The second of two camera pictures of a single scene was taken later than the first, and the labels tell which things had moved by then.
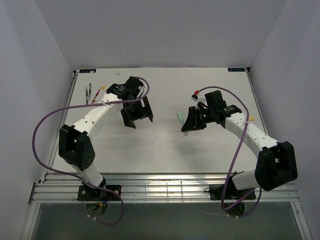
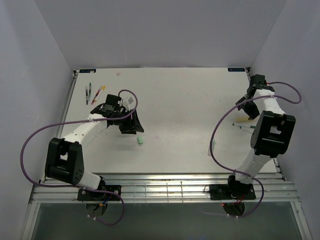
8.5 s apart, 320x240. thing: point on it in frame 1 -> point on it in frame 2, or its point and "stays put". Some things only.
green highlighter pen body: x=180 y=118 -> x=213 y=143
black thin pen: x=86 y=97 stays put
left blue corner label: x=87 y=70 stays put
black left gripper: x=144 y=112 -> x=133 y=125
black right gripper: x=192 y=123 -> x=252 y=113
